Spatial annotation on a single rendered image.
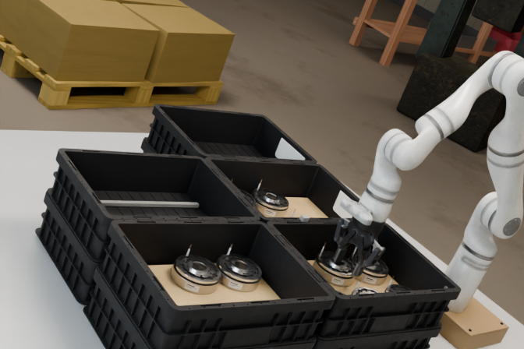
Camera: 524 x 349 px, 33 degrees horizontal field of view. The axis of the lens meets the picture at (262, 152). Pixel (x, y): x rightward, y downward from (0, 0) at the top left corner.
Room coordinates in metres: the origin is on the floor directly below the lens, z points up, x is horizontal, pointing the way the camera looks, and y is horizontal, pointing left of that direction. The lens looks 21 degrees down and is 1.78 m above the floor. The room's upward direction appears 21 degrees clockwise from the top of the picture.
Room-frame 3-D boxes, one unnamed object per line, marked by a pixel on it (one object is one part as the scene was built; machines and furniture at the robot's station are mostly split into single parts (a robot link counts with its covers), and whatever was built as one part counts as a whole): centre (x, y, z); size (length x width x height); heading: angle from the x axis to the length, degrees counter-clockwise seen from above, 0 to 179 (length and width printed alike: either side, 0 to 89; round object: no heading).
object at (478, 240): (2.13, -0.62, 1.00); 0.09 x 0.09 x 0.17; 36
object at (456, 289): (1.84, -0.31, 0.92); 0.40 x 0.30 x 0.02; 131
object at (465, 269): (2.13, -0.62, 0.84); 0.09 x 0.09 x 0.17; 45
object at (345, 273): (1.89, -0.26, 0.86); 0.10 x 0.10 x 0.01
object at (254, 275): (1.70, -0.05, 0.86); 0.10 x 0.10 x 0.01
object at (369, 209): (1.86, -0.27, 1.05); 0.11 x 0.09 x 0.06; 139
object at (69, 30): (4.88, 1.09, 0.23); 1.34 x 0.98 x 0.47; 139
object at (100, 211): (1.80, 0.19, 0.92); 0.40 x 0.30 x 0.02; 131
